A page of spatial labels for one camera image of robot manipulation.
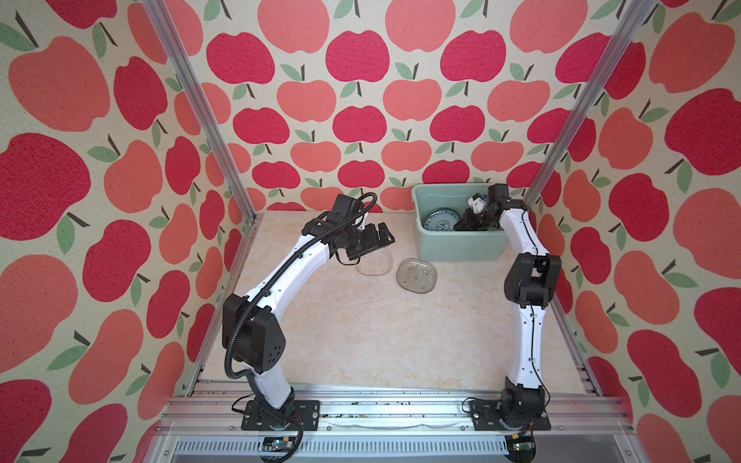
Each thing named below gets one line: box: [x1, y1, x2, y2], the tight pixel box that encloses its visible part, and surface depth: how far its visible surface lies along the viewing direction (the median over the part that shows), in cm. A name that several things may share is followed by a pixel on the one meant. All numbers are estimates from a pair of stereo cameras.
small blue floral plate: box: [422, 208, 462, 232], surface depth 110 cm
